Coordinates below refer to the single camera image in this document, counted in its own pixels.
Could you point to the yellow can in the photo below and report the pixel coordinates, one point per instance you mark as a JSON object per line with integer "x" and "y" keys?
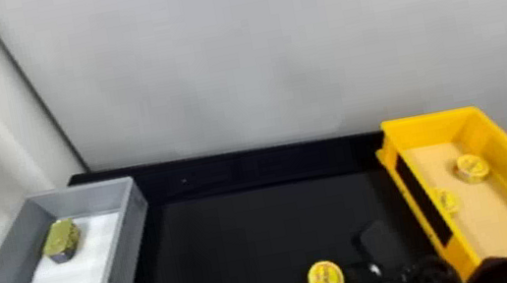
{"x": 447, "y": 200}
{"x": 471, "y": 168}
{"x": 326, "y": 277}

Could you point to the brown cardboard liner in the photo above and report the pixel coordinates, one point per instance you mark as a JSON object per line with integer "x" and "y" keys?
{"x": 493, "y": 220}

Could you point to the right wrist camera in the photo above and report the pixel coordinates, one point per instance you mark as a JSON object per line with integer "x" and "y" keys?
{"x": 382, "y": 245}

